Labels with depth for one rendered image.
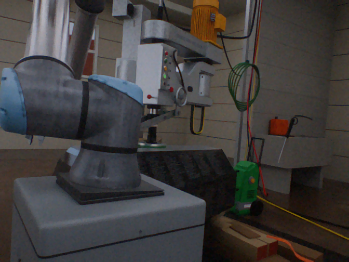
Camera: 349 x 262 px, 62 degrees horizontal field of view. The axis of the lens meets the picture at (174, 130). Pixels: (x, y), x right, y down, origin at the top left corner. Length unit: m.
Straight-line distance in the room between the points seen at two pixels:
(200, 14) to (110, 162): 2.15
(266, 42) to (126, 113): 4.51
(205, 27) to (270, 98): 2.75
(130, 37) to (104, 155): 2.21
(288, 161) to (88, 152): 3.99
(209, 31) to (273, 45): 2.72
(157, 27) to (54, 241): 1.69
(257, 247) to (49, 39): 1.81
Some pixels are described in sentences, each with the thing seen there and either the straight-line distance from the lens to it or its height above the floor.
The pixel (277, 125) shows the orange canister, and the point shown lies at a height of 1.02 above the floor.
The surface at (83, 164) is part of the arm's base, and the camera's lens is 0.75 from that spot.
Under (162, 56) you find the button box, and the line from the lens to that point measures 2.00.
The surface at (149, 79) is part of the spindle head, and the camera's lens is 2.04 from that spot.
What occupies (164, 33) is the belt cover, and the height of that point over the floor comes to 1.61.
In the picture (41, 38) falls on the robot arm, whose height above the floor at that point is 1.24.
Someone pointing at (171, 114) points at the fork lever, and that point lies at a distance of 2.20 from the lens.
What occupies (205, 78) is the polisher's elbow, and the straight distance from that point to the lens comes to 2.62.
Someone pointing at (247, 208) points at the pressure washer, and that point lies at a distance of 3.47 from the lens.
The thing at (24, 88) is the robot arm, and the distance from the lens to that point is 0.71.
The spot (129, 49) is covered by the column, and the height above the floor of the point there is 1.64.
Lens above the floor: 1.06
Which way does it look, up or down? 3 degrees down
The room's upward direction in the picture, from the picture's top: 4 degrees clockwise
